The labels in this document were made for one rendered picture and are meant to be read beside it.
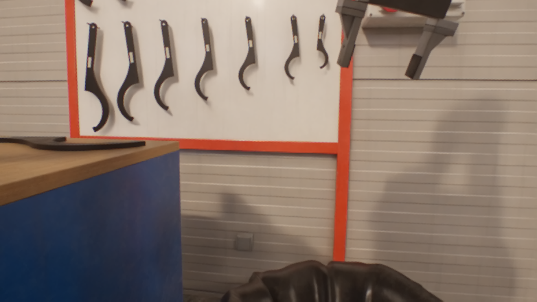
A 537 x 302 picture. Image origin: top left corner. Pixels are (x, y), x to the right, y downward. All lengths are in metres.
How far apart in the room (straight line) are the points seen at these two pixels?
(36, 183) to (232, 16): 1.14
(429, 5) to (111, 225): 0.65
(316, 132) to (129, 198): 0.91
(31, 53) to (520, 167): 2.60
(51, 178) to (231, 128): 0.97
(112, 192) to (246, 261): 1.10
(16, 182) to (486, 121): 1.58
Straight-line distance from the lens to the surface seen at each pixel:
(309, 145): 1.28
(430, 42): 0.53
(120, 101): 1.54
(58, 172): 0.47
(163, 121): 1.46
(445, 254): 1.65
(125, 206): 0.60
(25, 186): 0.45
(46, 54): 1.96
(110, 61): 1.64
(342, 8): 0.46
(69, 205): 0.50
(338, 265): 0.74
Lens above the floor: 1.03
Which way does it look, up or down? 5 degrees down
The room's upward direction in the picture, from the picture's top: 1 degrees clockwise
